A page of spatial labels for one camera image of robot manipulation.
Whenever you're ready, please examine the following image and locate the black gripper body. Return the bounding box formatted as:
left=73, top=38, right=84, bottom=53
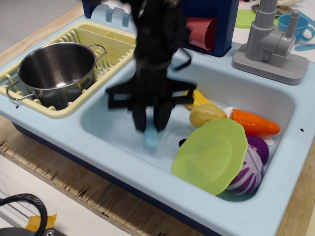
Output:
left=106, top=65, right=196, bottom=113

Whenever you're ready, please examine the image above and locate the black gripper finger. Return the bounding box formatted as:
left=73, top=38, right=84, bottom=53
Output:
left=132, top=104, right=147, bottom=132
left=154, top=102, right=173, bottom=132

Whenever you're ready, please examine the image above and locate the white spoon blue handle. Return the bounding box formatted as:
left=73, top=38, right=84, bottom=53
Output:
left=144, top=108, right=158, bottom=150

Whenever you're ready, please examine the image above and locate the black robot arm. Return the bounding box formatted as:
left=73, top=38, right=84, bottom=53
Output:
left=106, top=0, right=196, bottom=132

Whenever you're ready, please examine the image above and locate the stainless steel pot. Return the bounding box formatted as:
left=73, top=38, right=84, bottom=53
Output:
left=17, top=42, right=107, bottom=110

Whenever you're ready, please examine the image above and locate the yellow toy potato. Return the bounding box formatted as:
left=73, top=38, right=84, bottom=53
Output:
left=189, top=103, right=227, bottom=128

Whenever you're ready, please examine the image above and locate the yellow dish drying rack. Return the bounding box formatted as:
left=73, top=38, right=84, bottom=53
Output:
left=0, top=22, right=136, bottom=118

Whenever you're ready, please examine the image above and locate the green plastic plate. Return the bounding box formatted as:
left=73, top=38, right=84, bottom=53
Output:
left=171, top=118, right=248, bottom=195

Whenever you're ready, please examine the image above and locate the red plastic cup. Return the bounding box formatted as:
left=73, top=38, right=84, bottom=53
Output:
left=187, top=17, right=218, bottom=51

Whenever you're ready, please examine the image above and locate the orange toy carrot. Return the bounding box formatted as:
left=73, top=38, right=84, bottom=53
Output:
left=229, top=108, right=281, bottom=136

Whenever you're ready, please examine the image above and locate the dark blue cup holder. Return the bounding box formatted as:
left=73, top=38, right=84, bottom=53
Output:
left=82, top=0, right=239, bottom=57

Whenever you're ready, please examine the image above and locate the purple toy cabbage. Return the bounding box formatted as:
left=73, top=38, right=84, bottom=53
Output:
left=226, top=135, right=269, bottom=195

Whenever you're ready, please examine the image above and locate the green plate in background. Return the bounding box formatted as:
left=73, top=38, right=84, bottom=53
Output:
left=235, top=8, right=279, bottom=30

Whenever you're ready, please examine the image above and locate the grey toy faucet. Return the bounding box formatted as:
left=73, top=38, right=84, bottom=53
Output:
left=232, top=0, right=309, bottom=85

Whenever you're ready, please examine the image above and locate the blue plastic mug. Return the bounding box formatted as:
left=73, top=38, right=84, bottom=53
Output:
left=278, top=13, right=315, bottom=44

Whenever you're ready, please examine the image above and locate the blue utensil in background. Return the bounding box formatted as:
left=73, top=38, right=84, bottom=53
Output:
left=294, top=44, right=315, bottom=52

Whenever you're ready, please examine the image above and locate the orange tape piece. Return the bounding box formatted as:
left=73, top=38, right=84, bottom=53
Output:
left=25, top=213, right=58, bottom=232

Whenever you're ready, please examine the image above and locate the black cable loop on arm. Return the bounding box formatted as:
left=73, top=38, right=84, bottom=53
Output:
left=172, top=46, right=192, bottom=71

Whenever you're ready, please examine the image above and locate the black braided cable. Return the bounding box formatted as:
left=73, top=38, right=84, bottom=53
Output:
left=0, top=193, right=48, bottom=236

